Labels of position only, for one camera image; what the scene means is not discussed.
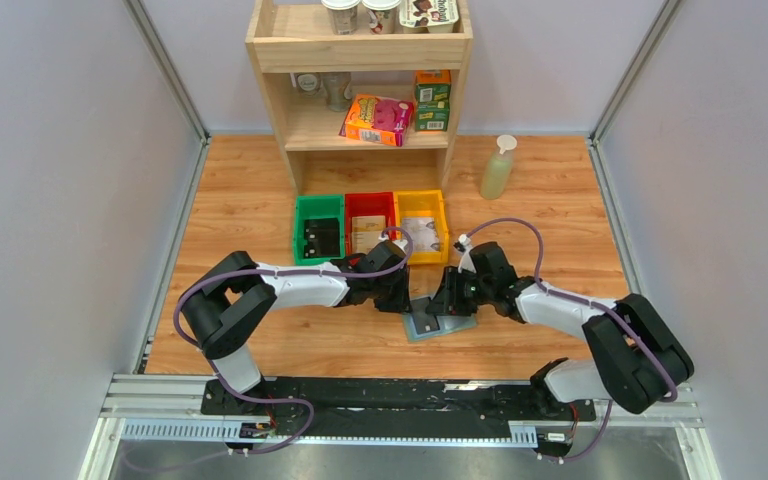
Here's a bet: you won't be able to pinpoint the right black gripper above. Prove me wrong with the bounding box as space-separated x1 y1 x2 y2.
423 266 492 318

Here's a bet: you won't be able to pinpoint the grey-green card holder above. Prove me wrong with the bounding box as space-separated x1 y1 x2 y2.
402 299 477 342

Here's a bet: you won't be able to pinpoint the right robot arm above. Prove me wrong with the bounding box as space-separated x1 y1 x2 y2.
425 242 695 419

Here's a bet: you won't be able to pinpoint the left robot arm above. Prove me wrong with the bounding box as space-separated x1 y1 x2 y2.
173 235 412 415

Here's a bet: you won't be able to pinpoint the tan cards in red bin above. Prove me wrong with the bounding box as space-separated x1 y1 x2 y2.
349 215 387 254

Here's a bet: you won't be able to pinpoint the white card in yellow bin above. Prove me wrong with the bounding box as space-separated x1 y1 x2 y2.
400 216 436 232

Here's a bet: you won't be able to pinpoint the black cards in green bin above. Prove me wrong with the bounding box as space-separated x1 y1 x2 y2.
302 217 342 258

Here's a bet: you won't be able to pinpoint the red plastic bin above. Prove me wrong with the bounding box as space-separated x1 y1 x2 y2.
344 192 396 255

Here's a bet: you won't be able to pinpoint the yellow plastic bin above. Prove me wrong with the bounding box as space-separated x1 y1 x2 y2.
393 190 450 266

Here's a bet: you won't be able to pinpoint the green plastic bin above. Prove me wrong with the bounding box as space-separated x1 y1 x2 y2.
292 195 346 266

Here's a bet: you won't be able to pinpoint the green soap bottle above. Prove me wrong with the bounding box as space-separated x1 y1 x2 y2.
480 134 518 200

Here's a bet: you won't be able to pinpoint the orange pink snack box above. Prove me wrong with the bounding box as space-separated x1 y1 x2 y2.
339 94 414 147

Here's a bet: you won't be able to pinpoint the green orange carton box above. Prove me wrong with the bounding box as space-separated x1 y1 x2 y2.
413 70 451 132

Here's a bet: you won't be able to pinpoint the clear glass on shelf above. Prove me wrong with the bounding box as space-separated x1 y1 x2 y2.
321 72 353 112

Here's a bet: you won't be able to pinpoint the glass jar on shelf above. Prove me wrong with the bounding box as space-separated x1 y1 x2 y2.
293 72 322 98

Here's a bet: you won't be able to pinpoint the chocolate pudding pack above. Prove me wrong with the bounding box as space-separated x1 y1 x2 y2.
398 0 460 33

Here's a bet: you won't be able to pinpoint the wooden shelf unit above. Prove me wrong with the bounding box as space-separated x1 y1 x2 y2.
245 1 474 191

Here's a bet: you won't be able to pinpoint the middle yogurt cup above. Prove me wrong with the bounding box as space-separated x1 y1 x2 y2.
361 0 400 35

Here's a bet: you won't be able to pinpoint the yogurt cup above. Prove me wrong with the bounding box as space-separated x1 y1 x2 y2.
361 0 400 35
321 0 360 35

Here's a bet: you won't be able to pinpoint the left yogurt cup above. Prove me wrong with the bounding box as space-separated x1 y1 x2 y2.
321 0 360 35

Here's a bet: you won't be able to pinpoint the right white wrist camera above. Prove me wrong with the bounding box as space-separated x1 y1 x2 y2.
454 234 476 273

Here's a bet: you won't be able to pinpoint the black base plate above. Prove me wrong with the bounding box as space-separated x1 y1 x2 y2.
200 377 596 439

